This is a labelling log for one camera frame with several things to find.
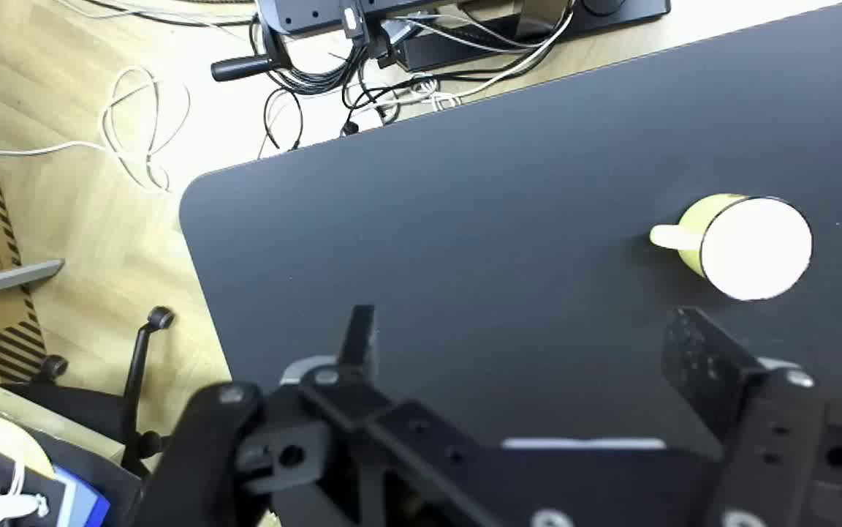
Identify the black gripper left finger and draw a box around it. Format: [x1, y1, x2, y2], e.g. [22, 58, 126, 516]
[138, 302, 414, 527]

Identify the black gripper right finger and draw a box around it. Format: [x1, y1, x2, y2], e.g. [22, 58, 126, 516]
[661, 304, 826, 527]

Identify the yellow enamel cup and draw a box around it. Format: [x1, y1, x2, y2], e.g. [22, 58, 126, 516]
[645, 189, 816, 304]

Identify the black clamp lever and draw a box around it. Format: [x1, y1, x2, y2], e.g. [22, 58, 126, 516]
[114, 304, 177, 473]

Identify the black power strip with plugs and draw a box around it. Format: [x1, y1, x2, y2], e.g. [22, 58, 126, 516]
[253, 0, 673, 74]

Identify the grey metal bar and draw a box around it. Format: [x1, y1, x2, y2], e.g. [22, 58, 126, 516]
[0, 258, 68, 308]

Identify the black looped cable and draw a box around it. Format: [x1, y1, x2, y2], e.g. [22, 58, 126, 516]
[259, 84, 306, 154]

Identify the black cylindrical handle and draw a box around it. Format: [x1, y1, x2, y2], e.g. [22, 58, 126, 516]
[208, 50, 288, 84]

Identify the tangled white cable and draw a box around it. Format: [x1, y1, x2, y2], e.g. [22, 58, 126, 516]
[0, 64, 196, 194]

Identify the box with white cord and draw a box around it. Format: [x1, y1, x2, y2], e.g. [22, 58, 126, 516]
[0, 378, 139, 527]

